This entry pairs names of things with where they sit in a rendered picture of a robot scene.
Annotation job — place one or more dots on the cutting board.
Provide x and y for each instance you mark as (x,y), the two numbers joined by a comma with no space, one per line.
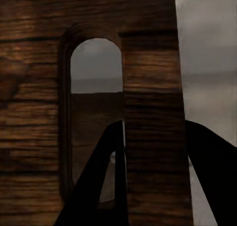
(37,40)

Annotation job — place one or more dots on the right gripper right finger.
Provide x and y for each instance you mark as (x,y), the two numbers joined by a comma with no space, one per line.
(215,162)

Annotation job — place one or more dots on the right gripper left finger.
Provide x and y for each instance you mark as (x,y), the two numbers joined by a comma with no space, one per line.
(81,206)

